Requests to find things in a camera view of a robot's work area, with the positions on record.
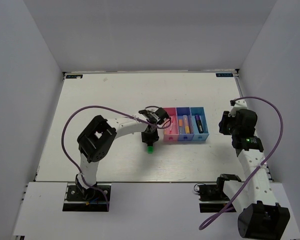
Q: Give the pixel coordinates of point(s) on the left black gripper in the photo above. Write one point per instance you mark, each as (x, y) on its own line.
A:
(154, 138)

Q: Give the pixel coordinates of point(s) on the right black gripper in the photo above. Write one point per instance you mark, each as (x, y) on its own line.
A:
(224, 119)

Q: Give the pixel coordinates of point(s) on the green cap black highlighter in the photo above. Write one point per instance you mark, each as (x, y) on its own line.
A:
(150, 148)

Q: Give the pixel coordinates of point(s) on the red thin pen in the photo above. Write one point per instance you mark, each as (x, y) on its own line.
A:
(171, 128)

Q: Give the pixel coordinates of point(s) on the orange cap clear highlighter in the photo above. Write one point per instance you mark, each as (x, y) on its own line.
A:
(180, 126)

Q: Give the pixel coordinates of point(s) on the yellow cap orange highlighter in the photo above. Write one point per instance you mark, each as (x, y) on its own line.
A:
(186, 124)

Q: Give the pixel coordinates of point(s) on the purple cap black highlighter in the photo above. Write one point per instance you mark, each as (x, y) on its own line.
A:
(199, 124)

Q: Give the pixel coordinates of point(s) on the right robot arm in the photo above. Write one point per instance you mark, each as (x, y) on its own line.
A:
(260, 215)

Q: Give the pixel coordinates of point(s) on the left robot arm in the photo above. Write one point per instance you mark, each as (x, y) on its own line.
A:
(96, 139)

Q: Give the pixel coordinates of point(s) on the pink container bin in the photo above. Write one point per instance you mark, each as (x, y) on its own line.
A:
(171, 134)

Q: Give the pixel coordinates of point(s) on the dark blue container bin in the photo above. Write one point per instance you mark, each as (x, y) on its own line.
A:
(180, 112)

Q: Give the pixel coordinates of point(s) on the light blue container bin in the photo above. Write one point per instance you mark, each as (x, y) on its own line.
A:
(197, 136)

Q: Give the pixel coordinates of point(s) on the right table corner label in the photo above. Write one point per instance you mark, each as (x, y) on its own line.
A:
(224, 75)

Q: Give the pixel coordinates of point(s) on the table corner label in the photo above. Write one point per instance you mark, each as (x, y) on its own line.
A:
(74, 76)
(224, 75)

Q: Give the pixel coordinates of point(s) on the left table corner label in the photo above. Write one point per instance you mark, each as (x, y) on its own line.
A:
(74, 76)

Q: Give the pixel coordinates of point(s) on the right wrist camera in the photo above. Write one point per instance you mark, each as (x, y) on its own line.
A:
(236, 106)

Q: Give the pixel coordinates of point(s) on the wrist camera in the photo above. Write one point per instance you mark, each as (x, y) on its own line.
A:
(236, 106)
(149, 116)

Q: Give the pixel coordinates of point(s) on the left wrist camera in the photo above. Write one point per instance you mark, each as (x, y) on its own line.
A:
(149, 116)

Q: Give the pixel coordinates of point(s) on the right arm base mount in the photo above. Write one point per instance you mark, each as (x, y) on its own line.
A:
(211, 196)

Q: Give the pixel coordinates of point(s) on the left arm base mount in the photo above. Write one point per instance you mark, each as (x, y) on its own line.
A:
(94, 201)

